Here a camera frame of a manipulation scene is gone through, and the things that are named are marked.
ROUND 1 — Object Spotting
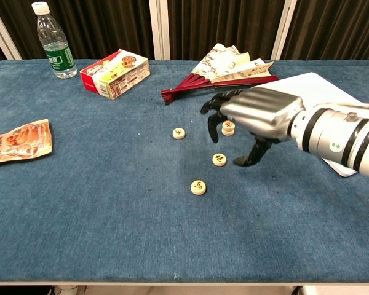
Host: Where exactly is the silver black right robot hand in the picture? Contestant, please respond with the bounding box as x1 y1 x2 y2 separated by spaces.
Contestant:
200 87 306 167

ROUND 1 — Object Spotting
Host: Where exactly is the red ribbed paper folding fan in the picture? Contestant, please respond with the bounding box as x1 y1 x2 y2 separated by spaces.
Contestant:
161 42 279 106

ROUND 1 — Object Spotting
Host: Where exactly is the white closed laptop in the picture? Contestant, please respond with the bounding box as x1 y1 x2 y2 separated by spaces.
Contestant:
273 72 368 178

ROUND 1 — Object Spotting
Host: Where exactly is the red yellow snack carton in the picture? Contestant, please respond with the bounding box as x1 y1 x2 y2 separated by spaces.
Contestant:
79 48 151 100

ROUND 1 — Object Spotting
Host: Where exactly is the blue table cloth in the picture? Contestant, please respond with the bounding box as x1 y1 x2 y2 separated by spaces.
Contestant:
0 59 369 283

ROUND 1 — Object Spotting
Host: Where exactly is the clear plastic water bottle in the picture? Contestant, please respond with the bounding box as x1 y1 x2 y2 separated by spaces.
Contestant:
31 1 78 79

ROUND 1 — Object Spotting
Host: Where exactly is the orange snack pouch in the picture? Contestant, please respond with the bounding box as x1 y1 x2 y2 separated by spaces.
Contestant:
0 118 54 168

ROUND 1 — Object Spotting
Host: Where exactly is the white slanted frame post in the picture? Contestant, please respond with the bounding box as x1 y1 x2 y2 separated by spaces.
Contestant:
270 0 298 61
0 0 23 61

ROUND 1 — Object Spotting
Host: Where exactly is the white vertical frame post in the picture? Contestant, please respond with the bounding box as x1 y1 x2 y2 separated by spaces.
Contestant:
148 0 172 61

